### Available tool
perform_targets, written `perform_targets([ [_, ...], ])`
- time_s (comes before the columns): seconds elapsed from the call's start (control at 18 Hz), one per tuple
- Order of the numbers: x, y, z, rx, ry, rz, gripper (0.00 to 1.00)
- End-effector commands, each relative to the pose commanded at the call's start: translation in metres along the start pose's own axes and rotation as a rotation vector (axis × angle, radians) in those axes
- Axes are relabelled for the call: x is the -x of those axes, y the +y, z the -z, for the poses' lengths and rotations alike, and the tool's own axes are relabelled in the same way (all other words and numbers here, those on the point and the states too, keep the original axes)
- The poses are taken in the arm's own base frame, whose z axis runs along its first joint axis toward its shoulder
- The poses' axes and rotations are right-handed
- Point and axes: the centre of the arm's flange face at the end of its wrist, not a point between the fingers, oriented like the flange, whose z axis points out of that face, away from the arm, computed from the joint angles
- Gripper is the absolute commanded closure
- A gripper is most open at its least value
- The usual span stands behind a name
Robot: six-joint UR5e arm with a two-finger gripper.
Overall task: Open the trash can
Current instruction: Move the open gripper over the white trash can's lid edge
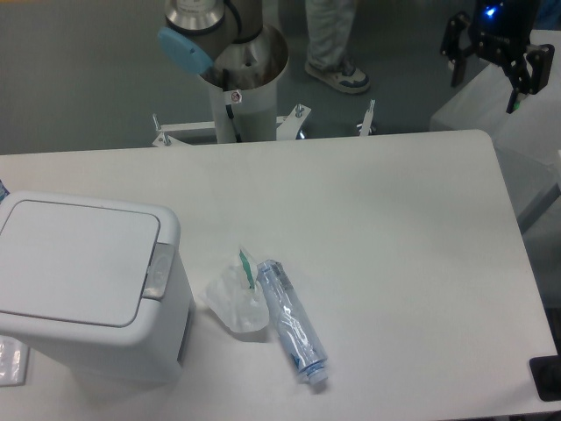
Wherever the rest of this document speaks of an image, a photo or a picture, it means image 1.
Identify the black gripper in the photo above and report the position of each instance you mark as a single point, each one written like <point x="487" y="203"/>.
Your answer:
<point x="499" y="32"/>

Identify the silver robot arm blue cap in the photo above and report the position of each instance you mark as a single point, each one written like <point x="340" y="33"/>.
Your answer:
<point x="201" y="14"/>

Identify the white push-lid trash can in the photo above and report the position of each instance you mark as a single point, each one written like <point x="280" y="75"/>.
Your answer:
<point x="95" y="284"/>

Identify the clear packet under trash can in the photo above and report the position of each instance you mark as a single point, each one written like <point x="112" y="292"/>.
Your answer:
<point x="14" y="362"/>

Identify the person leg with sneaker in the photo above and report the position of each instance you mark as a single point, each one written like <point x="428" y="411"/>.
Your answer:
<point x="329" y="26"/>

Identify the black object table edge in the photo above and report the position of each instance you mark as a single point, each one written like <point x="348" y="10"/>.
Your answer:
<point x="546" y="374"/>

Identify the clear plastic water bottle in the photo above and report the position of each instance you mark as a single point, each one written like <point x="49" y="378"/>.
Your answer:
<point x="291" y="322"/>

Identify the crumpled clear plastic bag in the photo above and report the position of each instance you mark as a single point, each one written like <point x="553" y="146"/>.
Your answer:
<point x="236" y="297"/>

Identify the blue labelled item left edge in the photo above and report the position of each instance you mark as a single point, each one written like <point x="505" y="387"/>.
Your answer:
<point x="3" y="191"/>

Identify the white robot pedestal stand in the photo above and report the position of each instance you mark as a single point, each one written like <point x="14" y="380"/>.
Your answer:
<point x="240" y="65"/>

